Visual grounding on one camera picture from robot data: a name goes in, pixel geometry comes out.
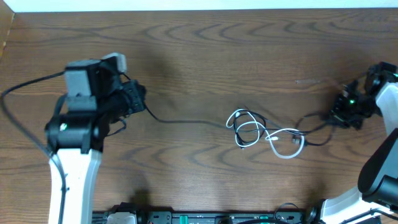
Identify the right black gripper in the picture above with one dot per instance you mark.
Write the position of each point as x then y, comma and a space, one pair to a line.
355, 124

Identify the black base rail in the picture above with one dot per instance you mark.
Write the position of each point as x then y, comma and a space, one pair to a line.
146, 214

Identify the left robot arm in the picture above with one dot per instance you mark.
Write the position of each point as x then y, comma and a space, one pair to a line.
96, 98

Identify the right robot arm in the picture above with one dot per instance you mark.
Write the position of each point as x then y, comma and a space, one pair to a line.
376, 192

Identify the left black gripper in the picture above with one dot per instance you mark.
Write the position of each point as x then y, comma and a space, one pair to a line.
138, 92

